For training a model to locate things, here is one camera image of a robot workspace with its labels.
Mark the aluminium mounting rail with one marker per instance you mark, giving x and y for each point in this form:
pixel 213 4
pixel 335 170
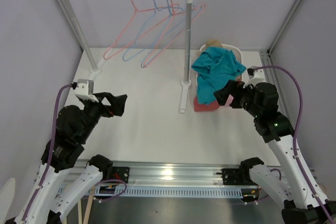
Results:
pixel 173 175

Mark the coral red t-shirt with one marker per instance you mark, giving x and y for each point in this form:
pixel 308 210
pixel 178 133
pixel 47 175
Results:
pixel 204 107

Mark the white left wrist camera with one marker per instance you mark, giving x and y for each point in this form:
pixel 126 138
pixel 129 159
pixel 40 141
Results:
pixel 83 90

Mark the pink t-shirt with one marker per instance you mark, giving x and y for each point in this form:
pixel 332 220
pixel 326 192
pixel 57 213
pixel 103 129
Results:
pixel 229 101

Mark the beige wooden hangers left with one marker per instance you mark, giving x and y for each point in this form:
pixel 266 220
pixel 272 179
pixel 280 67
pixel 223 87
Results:
pixel 84 219

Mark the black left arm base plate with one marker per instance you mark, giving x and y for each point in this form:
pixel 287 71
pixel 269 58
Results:
pixel 118 172

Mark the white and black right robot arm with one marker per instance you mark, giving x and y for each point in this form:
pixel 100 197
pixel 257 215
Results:
pixel 300 198

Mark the white perforated plastic basket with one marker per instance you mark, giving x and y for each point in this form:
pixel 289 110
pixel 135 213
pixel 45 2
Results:
pixel 216 43

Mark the pink wire hanger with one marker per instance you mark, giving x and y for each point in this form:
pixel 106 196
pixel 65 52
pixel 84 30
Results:
pixel 173 27

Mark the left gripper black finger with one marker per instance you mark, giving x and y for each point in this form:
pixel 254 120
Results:
pixel 105 98
pixel 116 104

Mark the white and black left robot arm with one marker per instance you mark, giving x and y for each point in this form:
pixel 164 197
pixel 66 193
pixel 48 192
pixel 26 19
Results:
pixel 70 132

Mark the white and grey clothes rack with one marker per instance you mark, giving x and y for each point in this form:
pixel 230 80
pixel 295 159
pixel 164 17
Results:
pixel 96 66

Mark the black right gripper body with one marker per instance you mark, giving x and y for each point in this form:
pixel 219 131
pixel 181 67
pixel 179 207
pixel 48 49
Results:
pixel 243 98

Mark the teal t-shirt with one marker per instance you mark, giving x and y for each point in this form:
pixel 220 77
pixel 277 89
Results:
pixel 205 92

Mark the tan t-shirt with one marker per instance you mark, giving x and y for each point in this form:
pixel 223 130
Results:
pixel 221 64

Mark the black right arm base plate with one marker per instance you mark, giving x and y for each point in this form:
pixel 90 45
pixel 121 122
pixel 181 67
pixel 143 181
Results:
pixel 235 177

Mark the white slotted cable duct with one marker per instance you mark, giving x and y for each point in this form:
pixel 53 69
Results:
pixel 174 192

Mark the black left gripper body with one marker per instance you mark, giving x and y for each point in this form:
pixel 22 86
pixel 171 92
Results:
pixel 93 111

